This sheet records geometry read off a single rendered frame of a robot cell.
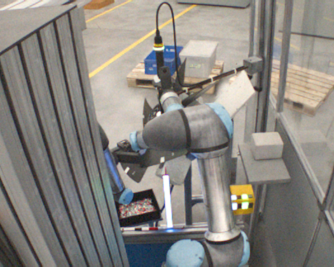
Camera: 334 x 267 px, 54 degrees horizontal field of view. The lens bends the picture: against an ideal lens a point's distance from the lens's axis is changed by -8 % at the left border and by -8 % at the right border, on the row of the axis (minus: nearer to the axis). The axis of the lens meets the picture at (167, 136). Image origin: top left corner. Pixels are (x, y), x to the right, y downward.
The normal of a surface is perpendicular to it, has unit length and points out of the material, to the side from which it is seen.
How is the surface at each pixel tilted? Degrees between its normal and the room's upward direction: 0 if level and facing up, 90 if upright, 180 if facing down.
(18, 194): 90
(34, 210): 90
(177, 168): 55
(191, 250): 7
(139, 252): 90
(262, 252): 0
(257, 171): 0
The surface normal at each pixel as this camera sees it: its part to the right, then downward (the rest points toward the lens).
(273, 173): -0.06, -0.82
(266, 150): 0.01, 0.57
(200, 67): -0.30, 0.63
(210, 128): 0.21, 0.09
